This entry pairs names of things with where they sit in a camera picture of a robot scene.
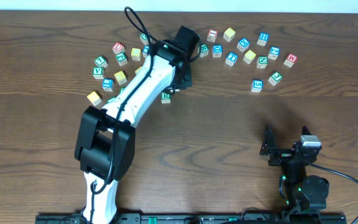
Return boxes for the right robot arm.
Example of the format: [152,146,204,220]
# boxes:
[260,126,329,212]

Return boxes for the blue X wooden block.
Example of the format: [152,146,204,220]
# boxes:
[237,37,250,52]

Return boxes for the blue 5 wooden block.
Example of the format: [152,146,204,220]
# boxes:
[251,80,264,93]

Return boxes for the yellow block upper left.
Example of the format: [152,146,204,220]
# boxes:
[131,48,142,61]

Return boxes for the blue D wooden block lower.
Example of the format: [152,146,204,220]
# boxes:
[212,45,223,58]

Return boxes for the green block near top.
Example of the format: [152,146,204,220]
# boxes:
[140,33,152,45]

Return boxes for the red M wooden block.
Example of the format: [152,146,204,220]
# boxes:
[283,54,298,68]

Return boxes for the green r wooden block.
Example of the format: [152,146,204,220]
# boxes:
[198,44,209,57]
[161,92,171,104]

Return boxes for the blue T wooden block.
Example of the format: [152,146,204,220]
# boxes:
[225,52,238,67]

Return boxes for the red U wooden block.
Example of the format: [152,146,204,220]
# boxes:
[112,42,125,55]

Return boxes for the blue 2 wooden block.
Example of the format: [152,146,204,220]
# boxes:
[268,46,280,60]

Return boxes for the yellow block far left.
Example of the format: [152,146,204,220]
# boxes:
[87,91,102,106]

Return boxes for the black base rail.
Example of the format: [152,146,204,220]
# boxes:
[35,213,347,224]

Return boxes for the blue P wooden block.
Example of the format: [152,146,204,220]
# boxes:
[142,45,149,58]

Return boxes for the yellow O wooden block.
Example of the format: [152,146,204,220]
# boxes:
[243,50,256,64]

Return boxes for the green G wooden block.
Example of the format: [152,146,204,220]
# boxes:
[116,52,127,66]

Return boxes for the blue H wooden block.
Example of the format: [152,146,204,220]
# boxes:
[257,32,270,46]

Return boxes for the green L wooden block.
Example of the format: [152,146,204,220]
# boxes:
[94,55,108,68]

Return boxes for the green V wooden block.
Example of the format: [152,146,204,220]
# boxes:
[93,67,104,80]

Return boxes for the green J wooden block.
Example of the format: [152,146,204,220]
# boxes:
[268,72,283,86]

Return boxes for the yellow top wooden block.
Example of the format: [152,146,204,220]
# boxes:
[223,27,236,42]

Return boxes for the red I wooden block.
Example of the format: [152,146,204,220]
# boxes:
[207,29,218,43]

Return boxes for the green 4 wooden block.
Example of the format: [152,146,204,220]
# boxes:
[107,97,115,103]

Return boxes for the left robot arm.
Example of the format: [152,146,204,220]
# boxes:
[74,40,197,223]

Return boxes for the green N wooden block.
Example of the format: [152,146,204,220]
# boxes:
[257,56,269,69]

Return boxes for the yellow block lower middle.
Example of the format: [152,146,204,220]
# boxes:
[114,71,127,85]

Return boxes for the blue L block left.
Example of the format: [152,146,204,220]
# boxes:
[102,78,114,91]

